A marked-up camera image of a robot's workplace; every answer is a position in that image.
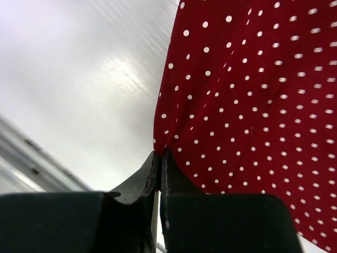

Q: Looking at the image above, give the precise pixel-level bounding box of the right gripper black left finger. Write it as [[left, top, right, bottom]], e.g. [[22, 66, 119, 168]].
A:
[[1, 153, 158, 252]]

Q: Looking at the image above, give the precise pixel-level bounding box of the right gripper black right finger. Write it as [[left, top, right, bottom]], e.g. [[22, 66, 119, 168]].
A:
[[160, 151, 302, 253]]

